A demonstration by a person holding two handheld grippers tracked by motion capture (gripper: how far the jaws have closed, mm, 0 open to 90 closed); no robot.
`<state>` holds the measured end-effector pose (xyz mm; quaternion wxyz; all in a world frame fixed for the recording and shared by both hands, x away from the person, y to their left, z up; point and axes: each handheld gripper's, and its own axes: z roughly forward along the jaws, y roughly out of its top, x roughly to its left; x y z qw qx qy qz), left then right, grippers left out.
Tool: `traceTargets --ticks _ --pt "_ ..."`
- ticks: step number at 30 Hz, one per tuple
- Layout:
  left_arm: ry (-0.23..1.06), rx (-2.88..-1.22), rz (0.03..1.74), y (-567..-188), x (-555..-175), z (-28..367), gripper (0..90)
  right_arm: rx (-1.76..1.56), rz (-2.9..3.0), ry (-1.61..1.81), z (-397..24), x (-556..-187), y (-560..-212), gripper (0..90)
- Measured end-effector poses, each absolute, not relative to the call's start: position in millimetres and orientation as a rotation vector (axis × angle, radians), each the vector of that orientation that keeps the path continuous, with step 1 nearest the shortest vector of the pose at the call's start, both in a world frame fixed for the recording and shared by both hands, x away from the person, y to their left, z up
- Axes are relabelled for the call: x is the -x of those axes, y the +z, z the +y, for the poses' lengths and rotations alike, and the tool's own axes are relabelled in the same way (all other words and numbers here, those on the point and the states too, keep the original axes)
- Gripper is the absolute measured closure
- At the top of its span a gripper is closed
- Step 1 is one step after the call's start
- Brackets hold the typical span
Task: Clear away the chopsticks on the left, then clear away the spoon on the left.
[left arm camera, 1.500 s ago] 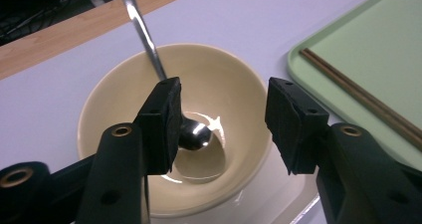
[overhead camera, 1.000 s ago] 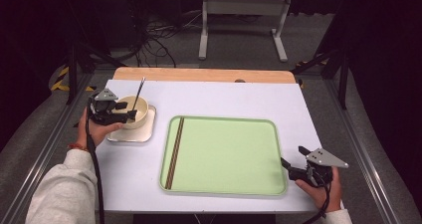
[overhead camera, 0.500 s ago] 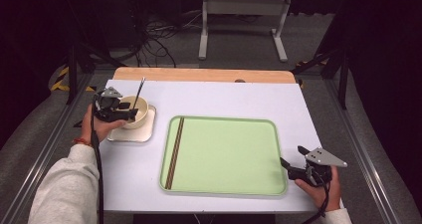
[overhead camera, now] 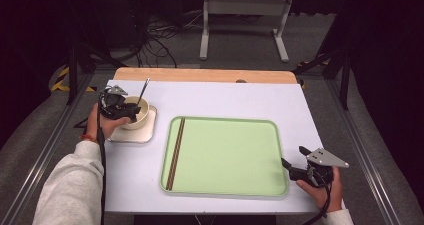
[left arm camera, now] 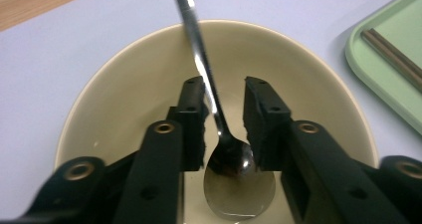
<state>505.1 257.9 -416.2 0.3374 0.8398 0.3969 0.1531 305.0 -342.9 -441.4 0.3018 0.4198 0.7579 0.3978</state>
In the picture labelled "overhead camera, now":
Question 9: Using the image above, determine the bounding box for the yellow black hazard tape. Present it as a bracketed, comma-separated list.
[49, 66, 98, 93]

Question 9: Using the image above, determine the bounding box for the white metal stand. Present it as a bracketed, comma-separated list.
[199, 0, 295, 63]

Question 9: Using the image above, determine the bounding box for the person's dark clothing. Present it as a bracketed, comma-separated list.
[133, 214, 278, 225]

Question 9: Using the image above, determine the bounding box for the person's right hand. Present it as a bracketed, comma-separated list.
[295, 166, 344, 214]

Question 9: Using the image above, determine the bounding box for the person's left hand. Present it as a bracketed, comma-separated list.
[85, 103, 133, 141]

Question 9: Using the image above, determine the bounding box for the white table mat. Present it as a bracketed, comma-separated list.
[96, 79, 329, 216]

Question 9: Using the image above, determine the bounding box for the brown chopstick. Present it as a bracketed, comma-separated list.
[165, 117, 184, 191]
[168, 117, 186, 191]

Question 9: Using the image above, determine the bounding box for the metal spoon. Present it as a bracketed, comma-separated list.
[137, 77, 151, 101]

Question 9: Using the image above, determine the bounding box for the black metal stand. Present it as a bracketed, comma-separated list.
[293, 4, 354, 111]
[64, 0, 128, 106]

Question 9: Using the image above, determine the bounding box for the bundle of black floor cables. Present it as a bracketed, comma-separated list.
[109, 0, 204, 69]

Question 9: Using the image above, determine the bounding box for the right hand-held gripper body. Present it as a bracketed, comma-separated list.
[288, 147, 350, 189]

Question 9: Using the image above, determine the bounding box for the left hand-held gripper cable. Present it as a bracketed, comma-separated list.
[96, 94, 108, 225]

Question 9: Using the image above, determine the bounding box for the wooden table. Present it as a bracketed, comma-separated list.
[113, 67, 298, 85]

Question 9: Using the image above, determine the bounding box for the white square plate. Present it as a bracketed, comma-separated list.
[108, 104, 158, 144]

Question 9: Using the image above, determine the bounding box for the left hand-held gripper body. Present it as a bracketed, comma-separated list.
[99, 85, 134, 121]

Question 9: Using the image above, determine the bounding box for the cream bowl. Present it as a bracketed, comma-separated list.
[119, 95, 150, 131]

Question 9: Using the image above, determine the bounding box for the aluminium floor rail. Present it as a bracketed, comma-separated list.
[324, 78, 401, 225]
[0, 73, 96, 225]

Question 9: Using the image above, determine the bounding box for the light green tray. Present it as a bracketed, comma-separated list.
[159, 115, 290, 198]

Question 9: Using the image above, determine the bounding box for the hand-held gripper cable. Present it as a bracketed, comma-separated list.
[303, 171, 334, 225]
[96, 94, 108, 225]

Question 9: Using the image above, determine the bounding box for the right hand-held gripper cable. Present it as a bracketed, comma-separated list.
[303, 171, 334, 225]

